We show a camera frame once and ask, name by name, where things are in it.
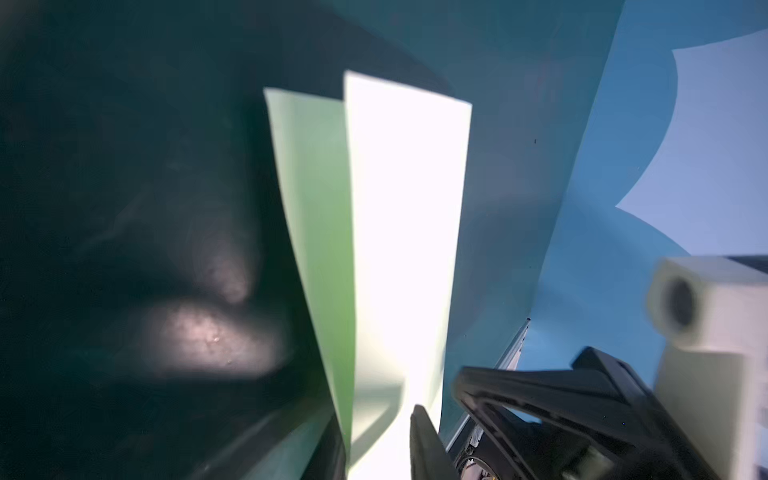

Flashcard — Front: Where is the light green paper sheet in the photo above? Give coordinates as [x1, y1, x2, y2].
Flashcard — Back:
[264, 71, 472, 479]

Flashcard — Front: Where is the dark green table mat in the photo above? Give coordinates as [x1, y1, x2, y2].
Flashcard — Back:
[1, 1, 623, 479]

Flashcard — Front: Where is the aluminium front rail bed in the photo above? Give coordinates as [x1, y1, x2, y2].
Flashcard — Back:
[445, 318, 531, 459]

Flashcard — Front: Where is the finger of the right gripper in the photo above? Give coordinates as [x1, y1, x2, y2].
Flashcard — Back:
[455, 347, 717, 479]

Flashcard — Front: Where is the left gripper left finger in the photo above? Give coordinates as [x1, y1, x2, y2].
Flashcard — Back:
[301, 415, 347, 480]

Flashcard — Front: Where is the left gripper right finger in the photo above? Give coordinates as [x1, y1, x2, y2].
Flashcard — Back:
[409, 405, 459, 480]

